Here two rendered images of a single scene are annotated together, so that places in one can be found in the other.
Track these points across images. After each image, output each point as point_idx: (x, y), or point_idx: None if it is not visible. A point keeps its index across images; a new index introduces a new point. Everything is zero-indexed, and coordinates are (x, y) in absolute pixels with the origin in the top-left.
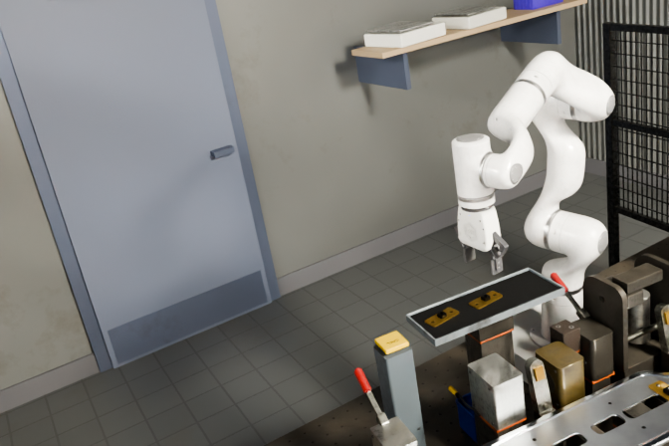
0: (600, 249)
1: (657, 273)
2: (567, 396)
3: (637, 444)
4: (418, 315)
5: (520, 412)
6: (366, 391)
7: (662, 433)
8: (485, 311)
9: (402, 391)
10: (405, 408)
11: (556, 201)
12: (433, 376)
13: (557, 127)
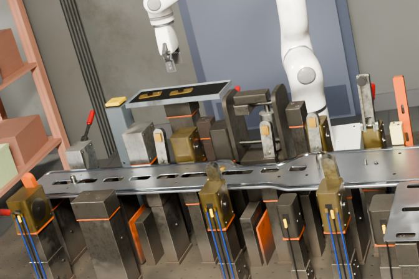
0: (301, 80)
1: (260, 95)
2: (179, 160)
3: (159, 187)
4: (146, 91)
5: (144, 158)
6: (87, 123)
7: (176, 187)
8: (169, 96)
9: (118, 133)
10: (122, 145)
11: (287, 37)
12: None
13: None
